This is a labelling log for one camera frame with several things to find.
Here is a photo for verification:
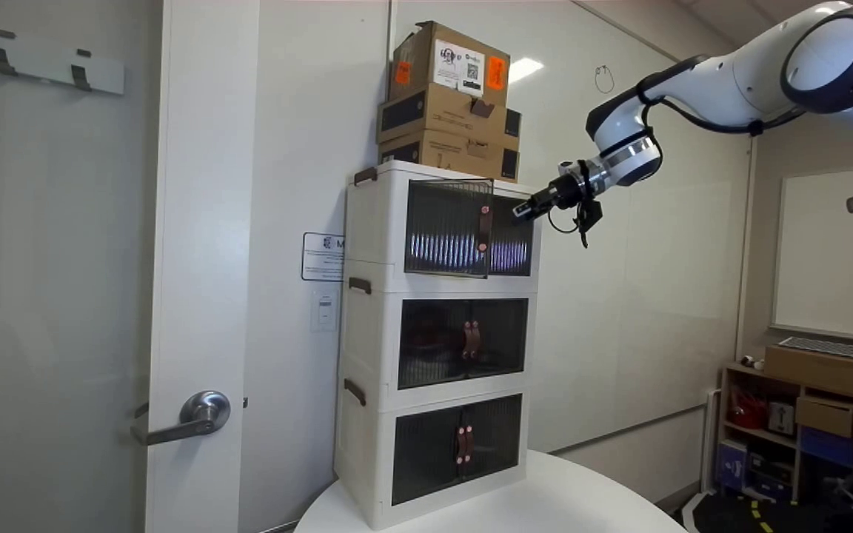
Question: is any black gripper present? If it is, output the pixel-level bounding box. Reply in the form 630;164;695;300
513;161;608;235

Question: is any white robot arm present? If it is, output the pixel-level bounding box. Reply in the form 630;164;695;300
513;0;853;235

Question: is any white three-tier storage cabinet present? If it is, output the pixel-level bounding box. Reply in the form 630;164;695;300
334;161;538;527

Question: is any lower cardboard box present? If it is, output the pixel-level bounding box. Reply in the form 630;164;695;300
376;90;522;180

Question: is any upper cardboard box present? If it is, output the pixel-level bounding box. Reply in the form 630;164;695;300
389;21;510;105

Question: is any computer keyboard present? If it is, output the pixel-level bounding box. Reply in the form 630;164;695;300
775;336;853;363

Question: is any wooden storage shelf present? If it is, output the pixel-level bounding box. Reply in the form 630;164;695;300
715;365;853;508

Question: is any cardboard box on shelf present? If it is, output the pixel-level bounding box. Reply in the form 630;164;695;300
761;348;853;397

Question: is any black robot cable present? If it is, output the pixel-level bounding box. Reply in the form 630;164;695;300
541;56;815;249

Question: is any wall paper sign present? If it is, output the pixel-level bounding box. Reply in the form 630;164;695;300
299;232;347;281

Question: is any whiteboard on wall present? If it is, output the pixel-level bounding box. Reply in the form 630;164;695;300
772;172;853;339

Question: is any silver lever door handle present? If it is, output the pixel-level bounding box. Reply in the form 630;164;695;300
137;391;232;447

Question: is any wall coat hook rack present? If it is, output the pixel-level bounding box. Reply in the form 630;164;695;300
0;29;128;95

